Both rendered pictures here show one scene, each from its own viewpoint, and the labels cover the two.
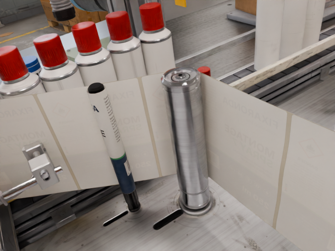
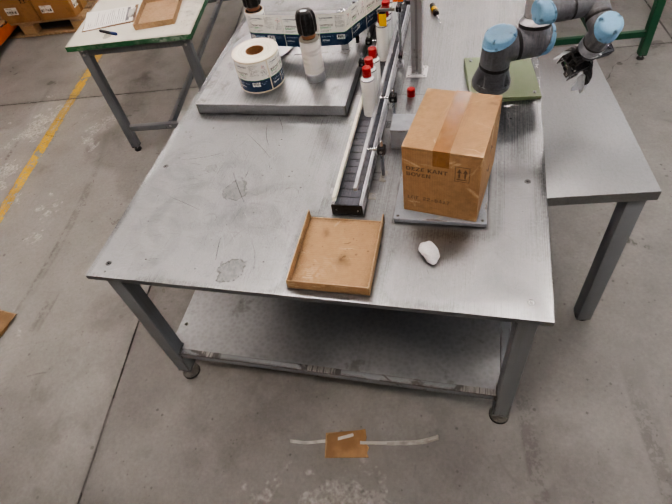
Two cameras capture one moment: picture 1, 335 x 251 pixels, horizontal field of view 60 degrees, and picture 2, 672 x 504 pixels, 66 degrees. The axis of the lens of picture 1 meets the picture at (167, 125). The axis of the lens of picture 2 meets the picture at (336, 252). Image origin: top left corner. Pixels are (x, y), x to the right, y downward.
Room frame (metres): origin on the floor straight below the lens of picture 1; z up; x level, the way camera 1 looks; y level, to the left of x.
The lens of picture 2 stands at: (1.70, -1.67, 2.12)
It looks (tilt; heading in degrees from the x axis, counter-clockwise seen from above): 50 degrees down; 137
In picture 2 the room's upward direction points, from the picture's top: 12 degrees counter-clockwise
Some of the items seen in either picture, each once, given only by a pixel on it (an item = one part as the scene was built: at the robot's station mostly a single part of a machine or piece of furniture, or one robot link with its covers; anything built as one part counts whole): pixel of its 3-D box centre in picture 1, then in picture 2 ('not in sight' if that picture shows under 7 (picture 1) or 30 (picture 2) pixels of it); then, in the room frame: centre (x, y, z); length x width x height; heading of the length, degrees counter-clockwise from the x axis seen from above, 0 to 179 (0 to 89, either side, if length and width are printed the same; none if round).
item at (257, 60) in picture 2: not in sight; (258, 65); (0.06, -0.38, 0.95); 0.20 x 0.20 x 0.14
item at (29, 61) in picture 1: (29, 71); not in sight; (0.83, 0.38, 0.86); 0.07 x 0.07 x 0.07
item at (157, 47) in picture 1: (160, 68); (382, 37); (0.45, 0.00, 0.98); 0.05 x 0.05 x 0.20
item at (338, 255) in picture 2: not in sight; (337, 249); (0.92, -0.95, 0.85); 0.30 x 0.26 x 0.04; 117
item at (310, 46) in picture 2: not in sight; (310, 45); (0.26, -0.25, 1.03); 0.09 x 0.09 x 0.30
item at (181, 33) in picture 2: not in sight; (189, 24); (-1.61, 0.40, 0.40); 1.90 x 0.75 x 0.80; 126
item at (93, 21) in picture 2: not in sight; (107, 20); (-1.36, -0.27, 0.81); 0.38 x 0.36 x 0.02; 126
